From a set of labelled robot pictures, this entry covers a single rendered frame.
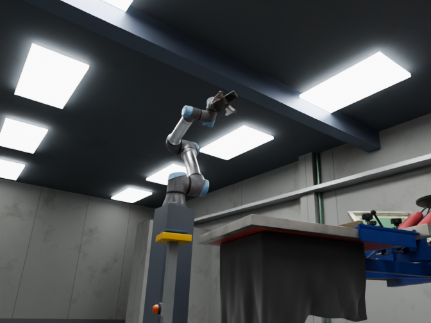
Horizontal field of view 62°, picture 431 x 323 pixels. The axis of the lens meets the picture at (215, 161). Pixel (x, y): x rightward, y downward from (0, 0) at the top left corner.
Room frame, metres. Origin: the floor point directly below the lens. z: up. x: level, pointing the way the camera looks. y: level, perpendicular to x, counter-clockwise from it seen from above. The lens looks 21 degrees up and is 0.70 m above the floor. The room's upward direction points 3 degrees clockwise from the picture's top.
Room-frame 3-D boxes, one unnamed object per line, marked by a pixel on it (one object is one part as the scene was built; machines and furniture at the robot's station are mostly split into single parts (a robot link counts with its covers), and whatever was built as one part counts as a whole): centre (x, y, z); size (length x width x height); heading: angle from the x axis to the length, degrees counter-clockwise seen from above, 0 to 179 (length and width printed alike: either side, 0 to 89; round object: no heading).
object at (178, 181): (2.13, 0.23, 1.37); 0.13 x 0.12 x 0.14; 115
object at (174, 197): (2.12, 0.23, 1.25); 0.15 x 0.15 x 0.10
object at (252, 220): (1.67, -0.40, 0.97); 0.79 x 0.58 x 0.04; 111
